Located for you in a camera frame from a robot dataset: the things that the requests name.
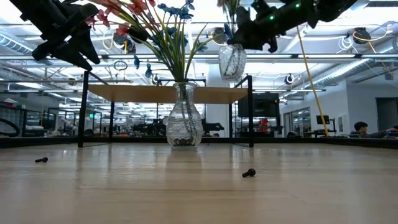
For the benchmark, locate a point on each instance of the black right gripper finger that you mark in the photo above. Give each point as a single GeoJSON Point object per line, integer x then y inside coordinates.
{"type": "Point", "coordinates": [255, 42]}
{"type": "Point", "coordinates": [239, 34]}

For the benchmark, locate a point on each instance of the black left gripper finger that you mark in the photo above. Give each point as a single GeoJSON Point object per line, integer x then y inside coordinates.
{"type": "Point", "coordinates": [73, 54]}
{"type": "Point", "coordinates": [87, 43]}

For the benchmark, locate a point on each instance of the clear glass vase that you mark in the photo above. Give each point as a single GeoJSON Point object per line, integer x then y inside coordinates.
{"type": "Point", "coordinates": [185, 124]}
{"type": "Point", "coordinates": [232, 63]}

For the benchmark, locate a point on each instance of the red artificial flower bunch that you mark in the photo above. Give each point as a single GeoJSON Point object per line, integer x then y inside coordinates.
{"type": "Point", "coordinates": [122, 29]}

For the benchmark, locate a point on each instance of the blue artificial flower bunch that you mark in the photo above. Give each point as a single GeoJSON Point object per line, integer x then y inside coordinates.
{"type": "Point", "coordinates": [174, 11]}

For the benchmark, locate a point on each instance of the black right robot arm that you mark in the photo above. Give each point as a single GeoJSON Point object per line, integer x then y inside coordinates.
{"type": "Point", "coordinates": [329, 7]}

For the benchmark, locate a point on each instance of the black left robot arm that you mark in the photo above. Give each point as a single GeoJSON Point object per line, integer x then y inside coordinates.
{"type": "Point", "coordinates": [34, 7]}

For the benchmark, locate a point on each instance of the wooden shelf with black legs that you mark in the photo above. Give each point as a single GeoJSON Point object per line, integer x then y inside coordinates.
{"type": "Point", "coordinates": [155, 94]}

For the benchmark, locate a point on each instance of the large black monitor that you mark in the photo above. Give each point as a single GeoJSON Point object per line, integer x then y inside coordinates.
{"type": "Point", "coordinates": [259, 105]}

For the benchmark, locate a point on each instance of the small black monitor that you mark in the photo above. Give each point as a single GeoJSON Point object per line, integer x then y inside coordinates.
{"type": "Point", "coordinates": [322, 119]}

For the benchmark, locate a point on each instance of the black screw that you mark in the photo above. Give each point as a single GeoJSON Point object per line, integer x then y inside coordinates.
{"type": "Point", "coordinates": [249, 172]}
{"type": "Point", "coordinates": [41, 159]}

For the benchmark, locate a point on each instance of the person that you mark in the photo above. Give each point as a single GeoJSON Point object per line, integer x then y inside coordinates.
{"type": "Point", "coordinates": [362, 129]}

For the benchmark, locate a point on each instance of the black table frame rail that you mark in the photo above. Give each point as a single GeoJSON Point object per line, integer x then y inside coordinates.
{"type": "Point", "coordinates": [311, 142]}

